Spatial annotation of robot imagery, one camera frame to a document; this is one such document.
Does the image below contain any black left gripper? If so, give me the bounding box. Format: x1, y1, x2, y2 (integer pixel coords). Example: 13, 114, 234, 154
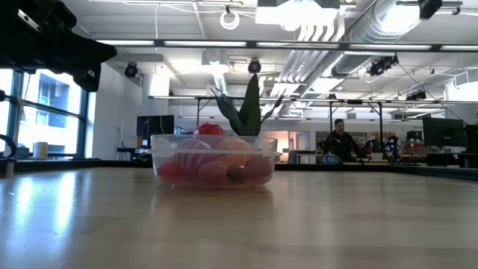
0, 0, 118, 93

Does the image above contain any clear plastic tupperware container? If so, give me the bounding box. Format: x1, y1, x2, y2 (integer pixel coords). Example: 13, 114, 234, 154
150, 133, 279, 189

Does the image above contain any red toy tomato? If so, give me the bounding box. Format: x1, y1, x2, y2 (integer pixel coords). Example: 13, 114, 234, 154
156, 160, 183, 185

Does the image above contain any red toy dragon fruit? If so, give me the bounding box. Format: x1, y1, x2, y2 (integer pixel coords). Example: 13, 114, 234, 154
193, 122, 227, 137

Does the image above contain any purple white striped toy onion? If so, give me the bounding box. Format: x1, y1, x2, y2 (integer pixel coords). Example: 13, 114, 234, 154
175, 138, 214, 176

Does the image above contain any pink toy fruit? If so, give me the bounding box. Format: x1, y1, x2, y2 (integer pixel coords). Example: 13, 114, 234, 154
198, 160, 228, 185

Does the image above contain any orange toy fruit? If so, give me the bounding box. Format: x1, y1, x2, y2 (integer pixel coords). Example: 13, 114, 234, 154
216, 137, 253, 167

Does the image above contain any dark red toy cherry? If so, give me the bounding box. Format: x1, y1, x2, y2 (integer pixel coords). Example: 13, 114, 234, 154
226, 164, 248, 184

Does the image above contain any red toy strawberry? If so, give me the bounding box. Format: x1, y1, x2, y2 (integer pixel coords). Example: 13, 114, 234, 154
246, 158, 273, 184

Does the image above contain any white bucket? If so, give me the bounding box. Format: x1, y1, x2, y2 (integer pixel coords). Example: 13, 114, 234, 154
32, 141, 49, 160

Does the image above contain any snake plant in white pot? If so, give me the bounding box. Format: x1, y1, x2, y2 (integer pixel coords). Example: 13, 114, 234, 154
210, 73, 285, 137

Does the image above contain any blue white helmet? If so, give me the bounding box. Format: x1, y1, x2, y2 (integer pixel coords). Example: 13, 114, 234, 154
321, 152, 343, 165

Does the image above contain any person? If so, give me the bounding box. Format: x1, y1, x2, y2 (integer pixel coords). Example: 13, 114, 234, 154
323, 118, 361, 164

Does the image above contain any black computer monitor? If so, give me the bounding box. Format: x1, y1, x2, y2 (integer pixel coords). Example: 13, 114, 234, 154
422, 117, 467, 149

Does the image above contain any black aluminium table frame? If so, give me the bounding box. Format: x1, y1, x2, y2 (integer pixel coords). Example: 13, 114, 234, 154
0, 158, 478, 182

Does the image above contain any white cable coil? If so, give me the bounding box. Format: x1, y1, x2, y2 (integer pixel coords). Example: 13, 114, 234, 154
219, 10, 240, 31

